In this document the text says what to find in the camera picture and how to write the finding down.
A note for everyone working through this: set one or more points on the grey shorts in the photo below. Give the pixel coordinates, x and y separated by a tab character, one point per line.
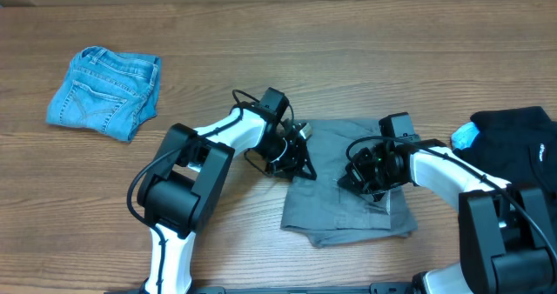
329	215

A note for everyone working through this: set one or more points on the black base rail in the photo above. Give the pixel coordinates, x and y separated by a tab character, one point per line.
300	290

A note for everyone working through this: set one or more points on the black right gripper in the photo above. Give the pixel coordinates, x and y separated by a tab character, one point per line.
361	172

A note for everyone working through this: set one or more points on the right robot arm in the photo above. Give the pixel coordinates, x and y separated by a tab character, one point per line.
507	242

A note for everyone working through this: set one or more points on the light blue cloth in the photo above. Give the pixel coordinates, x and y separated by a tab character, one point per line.
464	136

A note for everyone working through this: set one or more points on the folded blue denim jeans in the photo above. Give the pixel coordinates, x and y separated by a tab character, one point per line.
110	92

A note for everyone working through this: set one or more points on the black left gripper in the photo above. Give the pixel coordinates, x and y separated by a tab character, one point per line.
293	163

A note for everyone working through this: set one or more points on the black garment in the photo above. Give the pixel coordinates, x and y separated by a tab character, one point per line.
518	145

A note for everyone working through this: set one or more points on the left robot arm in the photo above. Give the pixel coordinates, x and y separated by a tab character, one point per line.
176	193

